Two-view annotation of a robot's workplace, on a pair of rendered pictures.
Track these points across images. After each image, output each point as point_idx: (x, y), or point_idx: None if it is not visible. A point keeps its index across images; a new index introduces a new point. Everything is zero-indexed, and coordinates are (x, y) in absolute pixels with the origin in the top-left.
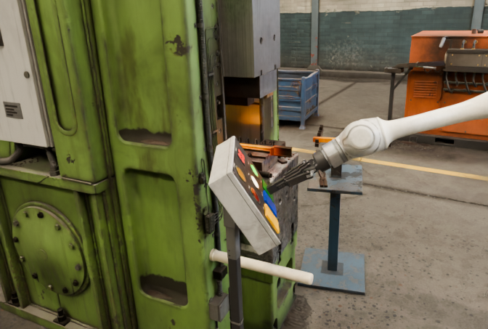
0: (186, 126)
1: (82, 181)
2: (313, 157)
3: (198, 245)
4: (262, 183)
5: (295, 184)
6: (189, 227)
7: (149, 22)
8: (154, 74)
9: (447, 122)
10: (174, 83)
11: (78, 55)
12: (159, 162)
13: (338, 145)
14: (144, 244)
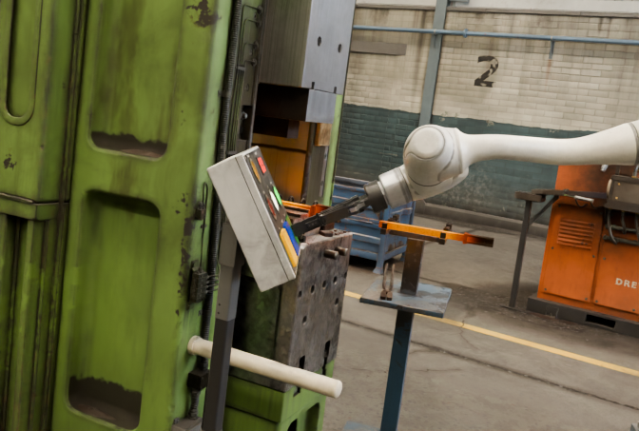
0: (191, 128)
1: (19, 197)
2: (364, 187)
3: (174, 320)
4: (286, 217)
5: (332, 222)
6: (166, 289)
7: None
8: (161, 55)
9: (551, 155)
10: (186, 65)
11: (60, 10)
12: (142, 181)
13: (400, 173)
14: (89, 323)
